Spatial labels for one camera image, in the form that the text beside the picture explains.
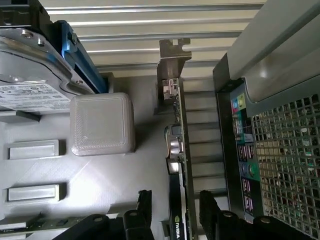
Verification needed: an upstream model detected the grey 3d-printed parts rack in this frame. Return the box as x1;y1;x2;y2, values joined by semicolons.
0;72;231;240

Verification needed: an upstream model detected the nvidia graphics card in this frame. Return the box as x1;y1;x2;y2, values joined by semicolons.
155;38;198;240

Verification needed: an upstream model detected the green ram stick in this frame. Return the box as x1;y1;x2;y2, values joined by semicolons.
0;215;83;236

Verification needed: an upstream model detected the silver hard disk drive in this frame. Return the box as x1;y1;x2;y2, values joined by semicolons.
0;27;83;114

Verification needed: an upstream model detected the blue disk mounting bracket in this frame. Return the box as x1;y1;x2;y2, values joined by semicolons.
53;20;105;95

